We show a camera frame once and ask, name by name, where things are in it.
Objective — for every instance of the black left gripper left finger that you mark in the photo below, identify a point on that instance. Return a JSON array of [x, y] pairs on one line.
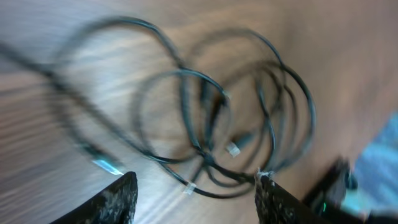
[[116, 204]]

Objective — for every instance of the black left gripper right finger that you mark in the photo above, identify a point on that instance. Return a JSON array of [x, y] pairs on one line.
[[274, 205]]

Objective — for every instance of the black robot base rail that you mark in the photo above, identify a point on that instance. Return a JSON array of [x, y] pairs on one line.
[[325, 198]]

